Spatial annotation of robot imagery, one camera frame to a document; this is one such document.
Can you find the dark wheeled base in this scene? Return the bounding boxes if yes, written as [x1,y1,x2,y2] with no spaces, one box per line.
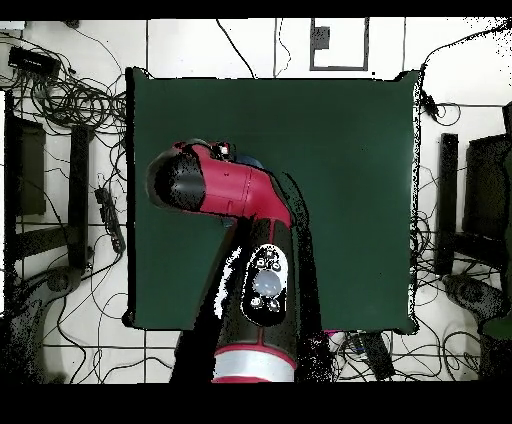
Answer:
[441,273,509,321]

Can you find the black metal frame stand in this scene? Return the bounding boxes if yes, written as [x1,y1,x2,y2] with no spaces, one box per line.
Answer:
[3,91,95,281]

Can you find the black power strip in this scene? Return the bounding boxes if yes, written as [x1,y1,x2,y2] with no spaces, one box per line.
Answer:
[94,186,127,254]

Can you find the black flat device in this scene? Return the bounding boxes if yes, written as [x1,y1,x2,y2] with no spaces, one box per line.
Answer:
[351,331,396,381]

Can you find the black cable with adapter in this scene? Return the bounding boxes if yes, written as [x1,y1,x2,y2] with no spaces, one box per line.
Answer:
[418,23,512,125]

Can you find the black chair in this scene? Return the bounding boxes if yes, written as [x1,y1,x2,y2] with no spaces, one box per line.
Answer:
[462,101,512,273]

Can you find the grey wheeled base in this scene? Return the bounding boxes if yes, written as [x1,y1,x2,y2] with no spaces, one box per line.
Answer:
[0,265,85,384]

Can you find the blue denim jeans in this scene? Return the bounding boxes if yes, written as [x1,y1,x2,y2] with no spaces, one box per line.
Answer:
[235,154,265,171]

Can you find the tangled black cable bundle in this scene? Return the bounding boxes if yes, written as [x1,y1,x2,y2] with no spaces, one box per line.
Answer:
[7,31,128,139]

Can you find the dark grey square plate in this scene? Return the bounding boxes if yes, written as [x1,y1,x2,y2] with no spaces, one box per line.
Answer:
[311,25,332,50]

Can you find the thin black cable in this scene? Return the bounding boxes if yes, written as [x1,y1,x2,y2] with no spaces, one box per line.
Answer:
[274,17,292,79]
[215,18,257,79]

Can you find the dark green table cloth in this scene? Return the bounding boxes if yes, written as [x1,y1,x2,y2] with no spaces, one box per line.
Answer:
[121,67,421,336]

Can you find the black electronics box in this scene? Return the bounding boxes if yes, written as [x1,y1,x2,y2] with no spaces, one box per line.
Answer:
[7,45,62,79]

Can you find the black upright bar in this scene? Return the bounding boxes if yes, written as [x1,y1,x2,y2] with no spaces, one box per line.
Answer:
[434,132,460,276]

